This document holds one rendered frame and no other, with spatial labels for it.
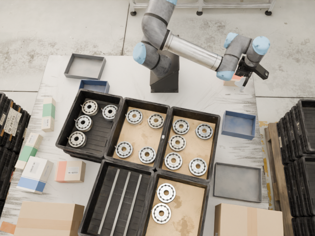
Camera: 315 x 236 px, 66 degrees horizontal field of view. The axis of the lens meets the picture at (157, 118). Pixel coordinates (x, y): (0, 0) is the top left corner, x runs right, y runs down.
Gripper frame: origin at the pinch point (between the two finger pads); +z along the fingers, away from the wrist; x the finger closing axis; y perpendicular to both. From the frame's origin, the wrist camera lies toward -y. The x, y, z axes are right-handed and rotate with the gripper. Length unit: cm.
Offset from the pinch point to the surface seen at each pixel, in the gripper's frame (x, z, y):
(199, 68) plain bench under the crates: -19.7, 34.6, 29.6
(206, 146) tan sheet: 41.1, 15.2, 7.8
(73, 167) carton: 81, 20, 79
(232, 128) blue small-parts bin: 19.6, 29.2, -5.8
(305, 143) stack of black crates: 7, 44, -58
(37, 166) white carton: 89, 18, 100
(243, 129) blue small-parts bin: 18.0, 29.1, -13.0
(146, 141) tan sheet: 51, 16, 42
